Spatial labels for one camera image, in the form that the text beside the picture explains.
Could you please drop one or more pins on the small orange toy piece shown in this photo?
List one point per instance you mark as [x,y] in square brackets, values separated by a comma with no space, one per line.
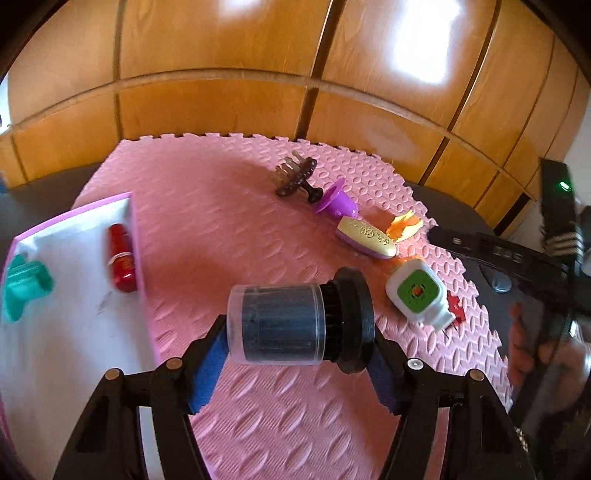
[401,259]

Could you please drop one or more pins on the wooden wardrobe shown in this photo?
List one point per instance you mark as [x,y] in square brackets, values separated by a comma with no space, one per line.
[207,37]

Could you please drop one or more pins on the orange and pink block toy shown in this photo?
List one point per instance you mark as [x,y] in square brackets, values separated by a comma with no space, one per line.
[405,226]

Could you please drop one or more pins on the person's right hand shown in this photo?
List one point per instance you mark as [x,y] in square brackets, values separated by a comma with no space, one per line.
[524,350]

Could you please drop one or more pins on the pink tray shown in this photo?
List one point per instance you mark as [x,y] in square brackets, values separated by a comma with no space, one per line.
[78,286]

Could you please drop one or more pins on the purple toy cup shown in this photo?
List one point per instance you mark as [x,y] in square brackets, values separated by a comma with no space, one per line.
[334,198]

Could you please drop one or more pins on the brown hair brush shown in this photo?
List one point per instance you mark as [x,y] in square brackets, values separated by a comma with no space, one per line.
[295,177]

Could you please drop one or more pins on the cream oval case purple base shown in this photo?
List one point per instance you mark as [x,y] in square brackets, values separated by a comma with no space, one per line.
[367,235]

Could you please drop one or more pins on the pink foam mat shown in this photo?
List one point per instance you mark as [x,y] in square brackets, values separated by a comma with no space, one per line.
[207,221]

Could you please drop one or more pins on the red bottle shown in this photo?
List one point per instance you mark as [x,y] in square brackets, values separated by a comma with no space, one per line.
[122,258]

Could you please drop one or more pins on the black brush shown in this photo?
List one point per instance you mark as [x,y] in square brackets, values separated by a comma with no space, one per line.
[277,323]

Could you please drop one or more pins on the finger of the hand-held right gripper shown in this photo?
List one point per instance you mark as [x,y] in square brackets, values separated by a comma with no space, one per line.
[485,251]

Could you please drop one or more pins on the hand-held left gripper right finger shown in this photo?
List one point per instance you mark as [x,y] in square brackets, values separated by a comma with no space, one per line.
[385,378]

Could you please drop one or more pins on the white and green plastic device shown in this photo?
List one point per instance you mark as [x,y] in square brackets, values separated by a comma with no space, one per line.
[415,293]

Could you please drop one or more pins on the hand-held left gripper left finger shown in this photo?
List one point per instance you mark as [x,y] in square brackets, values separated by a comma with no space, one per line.
[210,364]

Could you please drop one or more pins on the teal plastic toy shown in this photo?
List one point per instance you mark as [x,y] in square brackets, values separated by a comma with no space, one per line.
[25,286]

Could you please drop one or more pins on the red puzzle piece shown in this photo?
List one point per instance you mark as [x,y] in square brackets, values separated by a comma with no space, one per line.
[455,310]

